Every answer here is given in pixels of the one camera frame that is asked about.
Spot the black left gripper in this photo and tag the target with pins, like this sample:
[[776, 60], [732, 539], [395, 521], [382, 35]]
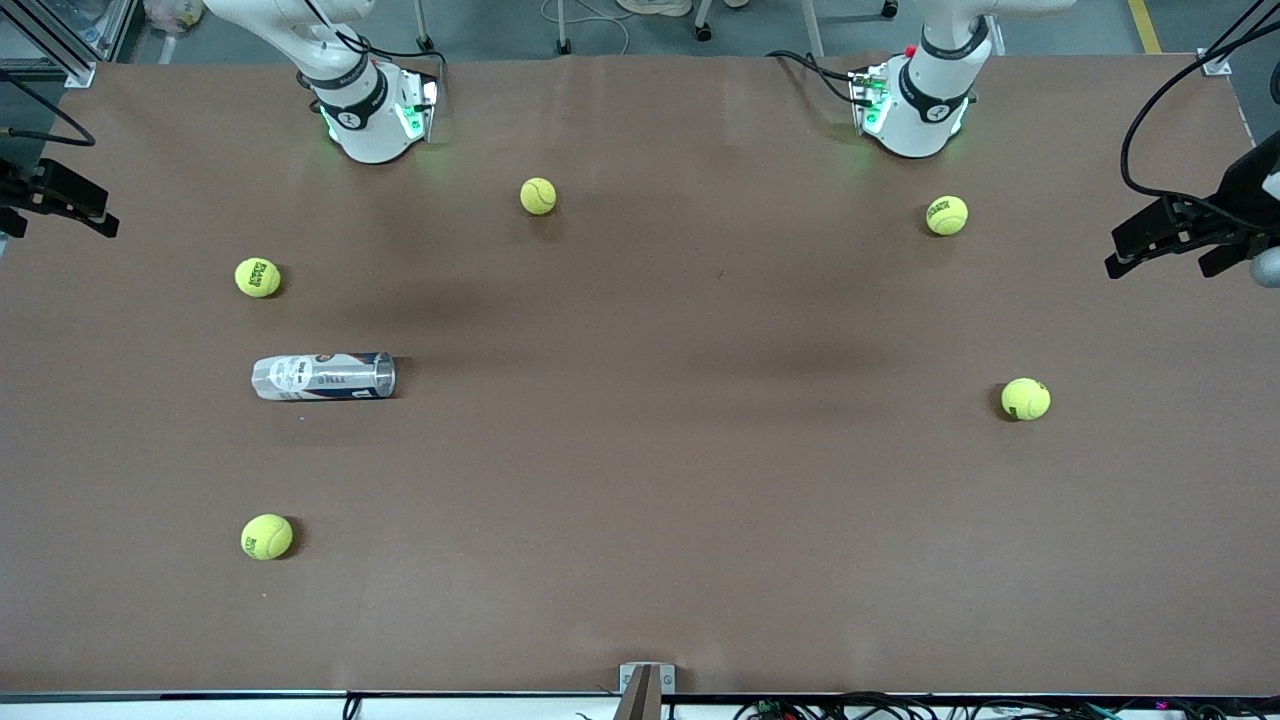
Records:
[[1241, 198]]

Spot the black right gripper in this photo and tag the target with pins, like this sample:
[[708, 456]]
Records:
[[30, 186]]

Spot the clear tennis ball can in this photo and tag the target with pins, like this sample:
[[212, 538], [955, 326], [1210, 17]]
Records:
[[320, 377]]

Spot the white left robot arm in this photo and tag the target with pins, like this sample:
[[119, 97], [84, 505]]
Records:
[[920, 120]]

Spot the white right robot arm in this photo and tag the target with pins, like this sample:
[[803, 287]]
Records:
[[365, 130]]

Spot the yellow-green tennis ball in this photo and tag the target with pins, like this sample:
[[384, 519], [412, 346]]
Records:
[[538, 196], [267, 537], [258, 277], [946, 215], [1026, 399]]

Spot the aluminium corner profile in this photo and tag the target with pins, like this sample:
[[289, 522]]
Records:
[[1215, 65]]

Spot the clear plastic bag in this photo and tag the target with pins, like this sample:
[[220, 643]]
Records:
[[175, 12]]

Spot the thin metal stand leg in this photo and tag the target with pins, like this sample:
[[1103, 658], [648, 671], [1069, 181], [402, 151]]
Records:
[[424, 40], [564, 45]]

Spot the rolling chair base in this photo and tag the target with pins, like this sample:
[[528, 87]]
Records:
[[811, 30]]

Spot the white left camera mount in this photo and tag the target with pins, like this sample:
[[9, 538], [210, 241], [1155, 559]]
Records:
[[1273, 185]]

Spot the aluminium frame profile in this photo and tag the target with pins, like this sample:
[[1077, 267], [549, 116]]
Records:
[[60, 50]]

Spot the grey metal edge bracket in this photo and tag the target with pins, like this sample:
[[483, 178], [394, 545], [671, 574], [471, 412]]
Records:
[[628, 678]]

